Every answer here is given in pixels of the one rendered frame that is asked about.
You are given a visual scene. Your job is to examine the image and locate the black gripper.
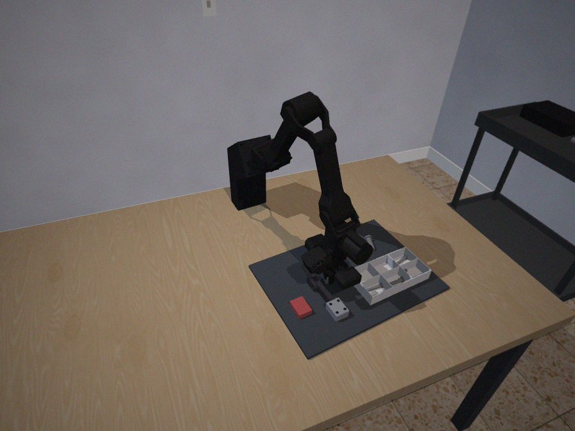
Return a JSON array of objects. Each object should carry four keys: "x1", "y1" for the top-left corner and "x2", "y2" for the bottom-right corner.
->
[{"x1": 305, "y1": 234, "x2": 362, "y2": 290}]

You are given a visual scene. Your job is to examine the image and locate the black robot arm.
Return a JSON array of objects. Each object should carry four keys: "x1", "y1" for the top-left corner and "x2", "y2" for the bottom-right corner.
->
[{"x1": 247, "y1": 91, "x2": 373, "y2": 275}]

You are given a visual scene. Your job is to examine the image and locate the white mounting block with four holes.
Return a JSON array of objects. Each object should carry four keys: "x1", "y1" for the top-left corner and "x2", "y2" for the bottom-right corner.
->
[{"x1": 326, "y1": 298, "x2": 349, "y2": 322}]

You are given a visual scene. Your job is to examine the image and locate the grey flat bar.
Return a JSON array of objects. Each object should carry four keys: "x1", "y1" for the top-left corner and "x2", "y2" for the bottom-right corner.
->
[{"x1": 315, "y1": 280, "x2": 334, "y2": 302}]

